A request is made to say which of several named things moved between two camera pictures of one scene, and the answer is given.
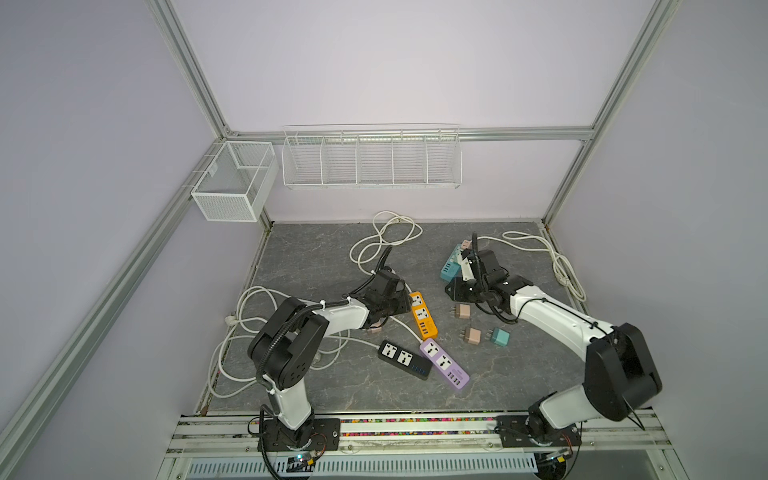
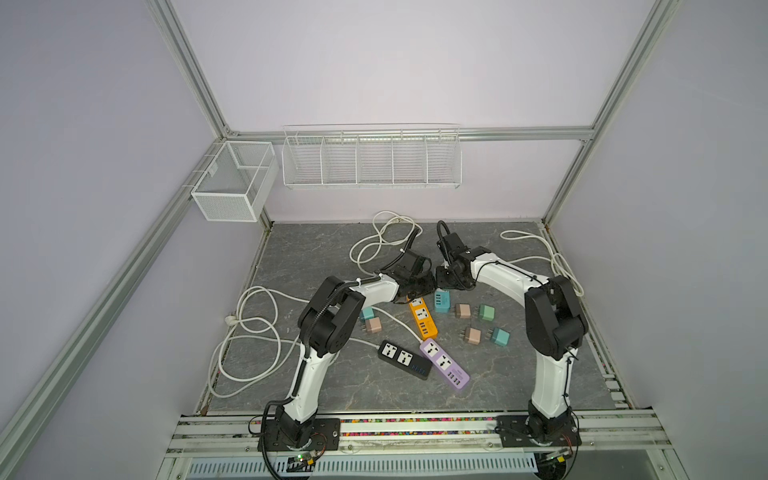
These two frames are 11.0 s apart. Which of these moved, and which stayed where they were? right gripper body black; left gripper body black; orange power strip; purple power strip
Moved: right gripper body black; left gripper body black
Stayed: orange power strip; purple power strip
